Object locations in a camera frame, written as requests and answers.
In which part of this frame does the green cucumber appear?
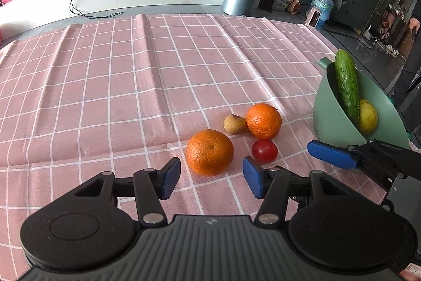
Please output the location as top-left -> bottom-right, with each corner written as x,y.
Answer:
334,50 -> 361,127

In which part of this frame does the yellow lemon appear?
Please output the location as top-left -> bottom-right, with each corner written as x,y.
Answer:
358,98 -> 379,137

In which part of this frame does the red tomato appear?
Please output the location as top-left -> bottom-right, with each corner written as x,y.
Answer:
252,138 -> 279,165

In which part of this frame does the orange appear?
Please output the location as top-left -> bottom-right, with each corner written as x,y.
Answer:
186,129 -> 235,177
246,103 -> 283,140

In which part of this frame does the pink checked tablecloth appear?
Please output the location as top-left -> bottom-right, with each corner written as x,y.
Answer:
0,13 -> 412,281

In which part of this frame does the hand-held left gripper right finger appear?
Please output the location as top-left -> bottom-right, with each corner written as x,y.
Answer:
243,156 -> 349,225

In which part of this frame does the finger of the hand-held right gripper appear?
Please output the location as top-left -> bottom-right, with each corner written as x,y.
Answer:
307,139 -> 408,183

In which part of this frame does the green plastic colander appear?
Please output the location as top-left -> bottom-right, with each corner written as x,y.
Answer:
312,58 -> 410,150

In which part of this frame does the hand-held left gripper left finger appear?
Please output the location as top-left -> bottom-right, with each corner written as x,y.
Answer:
74,157 -> 181,227

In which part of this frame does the small pink heater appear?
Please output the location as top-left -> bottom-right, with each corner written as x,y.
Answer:
304,6 -> 323,28

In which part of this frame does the blue water bottle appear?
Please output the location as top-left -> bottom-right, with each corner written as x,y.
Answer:
310,0 -> 335,30

